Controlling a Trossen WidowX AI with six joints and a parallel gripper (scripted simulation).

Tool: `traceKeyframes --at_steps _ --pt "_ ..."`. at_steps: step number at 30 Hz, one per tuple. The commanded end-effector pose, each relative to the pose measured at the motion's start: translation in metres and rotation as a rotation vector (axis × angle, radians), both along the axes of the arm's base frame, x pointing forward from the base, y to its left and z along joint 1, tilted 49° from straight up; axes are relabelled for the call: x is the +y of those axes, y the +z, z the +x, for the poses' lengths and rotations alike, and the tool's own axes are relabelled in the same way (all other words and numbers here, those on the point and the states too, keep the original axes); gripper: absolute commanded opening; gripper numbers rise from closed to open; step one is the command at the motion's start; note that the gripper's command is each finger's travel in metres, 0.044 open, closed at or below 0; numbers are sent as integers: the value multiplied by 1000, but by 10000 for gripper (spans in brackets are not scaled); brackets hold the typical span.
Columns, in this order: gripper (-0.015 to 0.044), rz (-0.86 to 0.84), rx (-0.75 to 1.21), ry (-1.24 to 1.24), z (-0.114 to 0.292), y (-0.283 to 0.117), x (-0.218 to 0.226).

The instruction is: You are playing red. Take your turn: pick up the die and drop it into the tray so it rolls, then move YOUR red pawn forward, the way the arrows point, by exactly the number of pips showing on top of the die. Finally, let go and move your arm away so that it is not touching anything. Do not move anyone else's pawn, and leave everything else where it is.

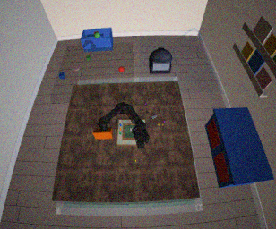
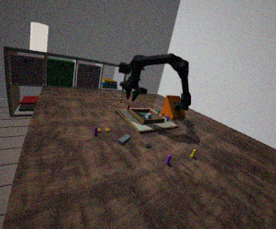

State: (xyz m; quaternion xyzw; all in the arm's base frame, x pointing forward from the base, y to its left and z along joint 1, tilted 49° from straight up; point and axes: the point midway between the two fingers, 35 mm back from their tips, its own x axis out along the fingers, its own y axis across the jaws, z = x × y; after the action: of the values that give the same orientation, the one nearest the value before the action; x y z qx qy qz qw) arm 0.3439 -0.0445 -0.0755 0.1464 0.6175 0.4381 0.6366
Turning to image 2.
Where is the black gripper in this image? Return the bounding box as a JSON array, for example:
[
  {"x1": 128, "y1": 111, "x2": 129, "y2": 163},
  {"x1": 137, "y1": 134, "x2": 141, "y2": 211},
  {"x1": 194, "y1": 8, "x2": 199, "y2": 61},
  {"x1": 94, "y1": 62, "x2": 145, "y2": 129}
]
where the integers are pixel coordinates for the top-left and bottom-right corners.
[{"x1": 119, "y1": 75, "x2": 147, "y2": 102}]

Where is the white die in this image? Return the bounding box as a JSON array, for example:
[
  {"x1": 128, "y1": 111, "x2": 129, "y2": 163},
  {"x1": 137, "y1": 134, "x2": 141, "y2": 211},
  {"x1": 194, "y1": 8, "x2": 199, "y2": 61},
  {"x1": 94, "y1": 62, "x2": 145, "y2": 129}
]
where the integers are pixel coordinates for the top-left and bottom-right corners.
[{"x1": 145, "y1": 113, "x2": 152, "y2": 119}]

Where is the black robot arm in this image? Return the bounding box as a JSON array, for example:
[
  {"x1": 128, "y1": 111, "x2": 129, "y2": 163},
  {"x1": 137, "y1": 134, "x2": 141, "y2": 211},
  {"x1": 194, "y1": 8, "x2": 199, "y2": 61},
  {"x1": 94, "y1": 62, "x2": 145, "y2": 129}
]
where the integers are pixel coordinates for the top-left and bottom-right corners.
[{"x1": 118, "y1": 53, "x2": 191, "y2": 112}]

